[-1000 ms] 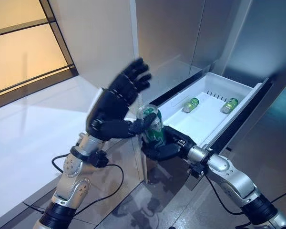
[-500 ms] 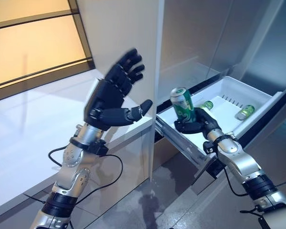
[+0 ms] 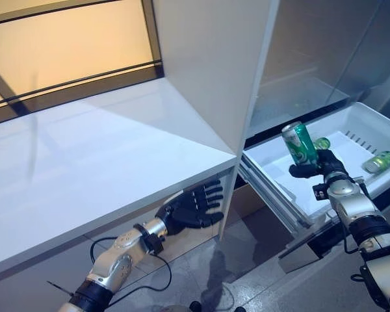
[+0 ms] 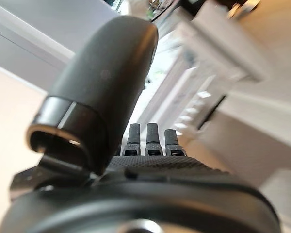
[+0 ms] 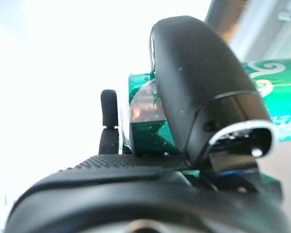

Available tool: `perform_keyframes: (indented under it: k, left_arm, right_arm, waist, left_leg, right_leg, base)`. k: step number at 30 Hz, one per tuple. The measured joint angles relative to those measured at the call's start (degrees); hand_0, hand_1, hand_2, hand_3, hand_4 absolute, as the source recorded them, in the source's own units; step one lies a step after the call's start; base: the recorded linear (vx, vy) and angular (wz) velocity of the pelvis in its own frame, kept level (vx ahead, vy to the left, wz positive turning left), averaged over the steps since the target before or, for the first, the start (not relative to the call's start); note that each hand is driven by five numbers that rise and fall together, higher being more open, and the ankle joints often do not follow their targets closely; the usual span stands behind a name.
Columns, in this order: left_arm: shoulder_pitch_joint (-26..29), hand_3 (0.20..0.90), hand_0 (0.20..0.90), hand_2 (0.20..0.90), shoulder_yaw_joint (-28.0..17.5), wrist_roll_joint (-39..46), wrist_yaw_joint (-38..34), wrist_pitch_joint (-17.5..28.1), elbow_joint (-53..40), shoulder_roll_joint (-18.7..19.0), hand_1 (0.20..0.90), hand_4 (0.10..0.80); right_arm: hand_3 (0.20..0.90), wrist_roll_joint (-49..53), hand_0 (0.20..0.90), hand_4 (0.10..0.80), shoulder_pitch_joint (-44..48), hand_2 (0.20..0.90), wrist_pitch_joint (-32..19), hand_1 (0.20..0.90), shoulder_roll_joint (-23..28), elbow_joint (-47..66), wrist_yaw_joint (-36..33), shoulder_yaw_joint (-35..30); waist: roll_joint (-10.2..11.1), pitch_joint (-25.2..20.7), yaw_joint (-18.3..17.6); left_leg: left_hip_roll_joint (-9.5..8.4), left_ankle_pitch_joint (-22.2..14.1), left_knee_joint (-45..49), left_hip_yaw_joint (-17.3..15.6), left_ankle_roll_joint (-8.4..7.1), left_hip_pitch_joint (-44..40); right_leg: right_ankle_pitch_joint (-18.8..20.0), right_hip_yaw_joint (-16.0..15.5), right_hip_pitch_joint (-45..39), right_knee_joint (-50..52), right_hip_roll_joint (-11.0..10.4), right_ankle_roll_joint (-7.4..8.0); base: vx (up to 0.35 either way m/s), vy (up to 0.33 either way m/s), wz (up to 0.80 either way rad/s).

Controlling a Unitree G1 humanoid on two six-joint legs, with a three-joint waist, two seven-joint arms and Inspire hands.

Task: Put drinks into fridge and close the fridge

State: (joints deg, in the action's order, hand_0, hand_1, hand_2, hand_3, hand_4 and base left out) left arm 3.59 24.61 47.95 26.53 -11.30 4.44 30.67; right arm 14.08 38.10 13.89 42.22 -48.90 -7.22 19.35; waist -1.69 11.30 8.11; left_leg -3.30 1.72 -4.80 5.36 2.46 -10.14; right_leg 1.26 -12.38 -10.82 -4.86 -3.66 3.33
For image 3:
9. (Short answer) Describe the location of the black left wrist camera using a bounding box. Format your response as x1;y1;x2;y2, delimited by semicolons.
133;224;165;255

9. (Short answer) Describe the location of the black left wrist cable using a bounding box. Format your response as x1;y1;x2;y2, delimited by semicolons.
90;238;174;293

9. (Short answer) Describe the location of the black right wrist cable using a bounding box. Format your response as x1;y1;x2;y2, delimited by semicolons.
343;175;378;293

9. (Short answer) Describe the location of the black framed window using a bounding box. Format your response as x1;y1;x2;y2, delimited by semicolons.
0;0;166;127

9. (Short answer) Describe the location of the fridge drawer with white bin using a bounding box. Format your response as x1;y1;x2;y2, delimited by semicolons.
240;100;390;274

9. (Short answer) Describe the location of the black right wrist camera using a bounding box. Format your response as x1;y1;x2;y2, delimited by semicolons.
313;183;328;201

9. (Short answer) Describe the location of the green drink can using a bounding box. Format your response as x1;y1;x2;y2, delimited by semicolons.
313;137;332;151
281;122;320;168
363;151;390;173

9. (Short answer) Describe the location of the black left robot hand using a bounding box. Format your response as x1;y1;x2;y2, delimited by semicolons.
155;179;224;235

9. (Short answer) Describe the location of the white counter cabinet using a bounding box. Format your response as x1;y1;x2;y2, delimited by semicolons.
0;77;238;312

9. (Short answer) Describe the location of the stainless steel fridge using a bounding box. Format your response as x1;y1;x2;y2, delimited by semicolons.
246;0;390;137

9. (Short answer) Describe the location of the white tall partition panel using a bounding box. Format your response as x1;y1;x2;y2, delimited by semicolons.
151;0;280;241

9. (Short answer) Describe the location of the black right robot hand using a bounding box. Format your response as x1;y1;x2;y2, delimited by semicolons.
288;148;348;179

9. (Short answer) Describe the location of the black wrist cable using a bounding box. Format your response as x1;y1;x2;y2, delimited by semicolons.
343;175;378;293
90;238;174;293

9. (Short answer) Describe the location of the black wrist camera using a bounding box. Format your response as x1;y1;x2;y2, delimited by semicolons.
133;224;165;255
313;183;328;201

